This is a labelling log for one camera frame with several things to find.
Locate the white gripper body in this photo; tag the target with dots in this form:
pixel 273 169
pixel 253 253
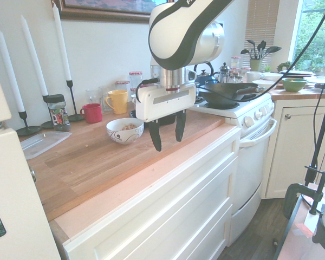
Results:
pixel 165 104

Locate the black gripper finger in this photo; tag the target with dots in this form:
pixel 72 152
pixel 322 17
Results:
pixel 180 127
pixel 155 135

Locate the white bowl with swirl pattern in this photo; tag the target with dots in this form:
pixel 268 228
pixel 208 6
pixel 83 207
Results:
pixel 124 136

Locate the black plastic tray box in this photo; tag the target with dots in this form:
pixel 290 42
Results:
pixel 166 121

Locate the tall jar with checked lid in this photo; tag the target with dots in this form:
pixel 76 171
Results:
pixel 136 80

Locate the yellow ceramic mug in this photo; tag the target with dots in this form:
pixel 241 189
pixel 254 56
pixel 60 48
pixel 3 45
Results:
pixel 119 101

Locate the low jar with checked lid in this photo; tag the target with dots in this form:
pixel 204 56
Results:
pixel 122 85

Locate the blue kettle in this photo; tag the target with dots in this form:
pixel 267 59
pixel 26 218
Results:
pixel 205 78

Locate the black wok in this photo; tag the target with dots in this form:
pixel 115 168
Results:
pixel 219 94

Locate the clear drinking glass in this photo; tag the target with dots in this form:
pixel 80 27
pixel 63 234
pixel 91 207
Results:
pixel 93 98
pixel 103 94

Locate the red enamel mug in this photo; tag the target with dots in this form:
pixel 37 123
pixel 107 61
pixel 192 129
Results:
pixel 93 113

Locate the glass french press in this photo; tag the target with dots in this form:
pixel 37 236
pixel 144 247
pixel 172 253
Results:
pixel 224 74

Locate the white drawer cabinet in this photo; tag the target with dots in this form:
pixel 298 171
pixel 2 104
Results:
pixel 165 211

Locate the white electric stove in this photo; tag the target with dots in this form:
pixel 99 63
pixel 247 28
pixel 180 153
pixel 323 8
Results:
pixel 249 162

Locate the small jar with checked lid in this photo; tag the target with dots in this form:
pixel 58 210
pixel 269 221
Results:
pixel 235 62

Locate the white coffee mug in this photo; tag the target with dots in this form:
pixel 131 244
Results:
pixel 253 77

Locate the white serving bowl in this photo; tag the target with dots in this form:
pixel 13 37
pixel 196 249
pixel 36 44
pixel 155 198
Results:
pixel 264 85

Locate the green utensil crock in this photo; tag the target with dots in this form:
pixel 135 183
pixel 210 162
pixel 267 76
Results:
pixel 255 65

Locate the spice jar with black lid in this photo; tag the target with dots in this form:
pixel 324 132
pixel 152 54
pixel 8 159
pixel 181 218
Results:
pixel 58 113

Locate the black kitchen utensils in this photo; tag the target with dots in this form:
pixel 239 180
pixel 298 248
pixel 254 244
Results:
pixel 260 48

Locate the clear plastic container lid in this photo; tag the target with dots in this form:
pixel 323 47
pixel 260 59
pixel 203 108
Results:
pixel 43 142

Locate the white corner cabinet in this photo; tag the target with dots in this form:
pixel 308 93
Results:
pixel 292 151

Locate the tall white taper candle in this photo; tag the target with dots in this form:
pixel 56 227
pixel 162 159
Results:
pixel 61 43

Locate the small green potted plant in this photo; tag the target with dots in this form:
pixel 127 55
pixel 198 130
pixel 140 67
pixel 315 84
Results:
pixel 284 66

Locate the green ceramic bowl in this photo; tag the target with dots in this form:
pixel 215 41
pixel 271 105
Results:
pixel 293 85

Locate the window blind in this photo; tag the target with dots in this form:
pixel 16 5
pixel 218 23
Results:
pixel 260 27

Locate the dark stacked plates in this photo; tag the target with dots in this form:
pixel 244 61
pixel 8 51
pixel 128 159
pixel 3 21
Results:
pixel 298 73

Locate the green metal clamp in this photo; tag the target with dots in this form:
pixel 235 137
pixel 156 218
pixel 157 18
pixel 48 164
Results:
pixel 291 197

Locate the medium white taper candle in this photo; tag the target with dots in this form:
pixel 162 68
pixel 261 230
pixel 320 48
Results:
pixel 33 54

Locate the short white taper candle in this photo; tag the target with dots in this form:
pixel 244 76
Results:
pixel 10 73

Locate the robot mounting table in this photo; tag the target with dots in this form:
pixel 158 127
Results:
pixel 295 238

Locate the window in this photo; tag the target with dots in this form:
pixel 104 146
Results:
pixel 317 38

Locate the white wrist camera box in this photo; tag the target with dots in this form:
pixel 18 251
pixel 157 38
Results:
pixel 191 75

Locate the dark wooden picture frame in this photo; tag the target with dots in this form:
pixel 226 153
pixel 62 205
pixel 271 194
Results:
pixel 103 13

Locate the black camera stand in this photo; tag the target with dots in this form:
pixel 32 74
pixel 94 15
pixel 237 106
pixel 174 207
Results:
pixel 321 130

